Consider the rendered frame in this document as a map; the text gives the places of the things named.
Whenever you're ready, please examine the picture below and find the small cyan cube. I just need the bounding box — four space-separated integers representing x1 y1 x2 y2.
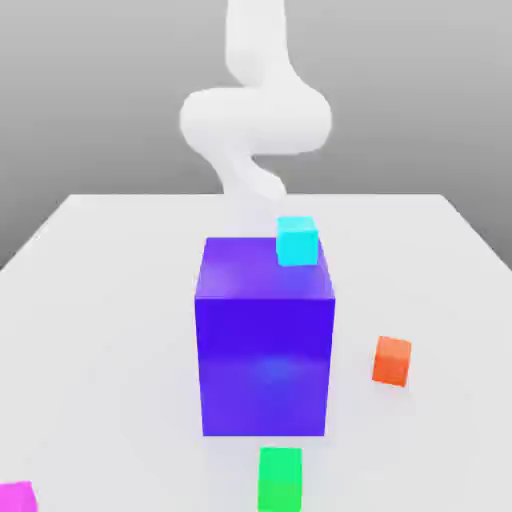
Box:
275 215 320 268

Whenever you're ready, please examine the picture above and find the small orange cube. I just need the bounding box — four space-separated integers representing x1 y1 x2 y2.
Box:
371 335 413 389

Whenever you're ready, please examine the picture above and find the small green cube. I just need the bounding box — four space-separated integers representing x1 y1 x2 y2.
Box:
256 446 304 512

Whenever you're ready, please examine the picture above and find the small magenta cube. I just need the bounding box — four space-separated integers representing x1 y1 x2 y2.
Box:
0 480 39 512

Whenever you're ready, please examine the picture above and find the large purple box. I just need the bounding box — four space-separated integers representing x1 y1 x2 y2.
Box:
194 236 336 438

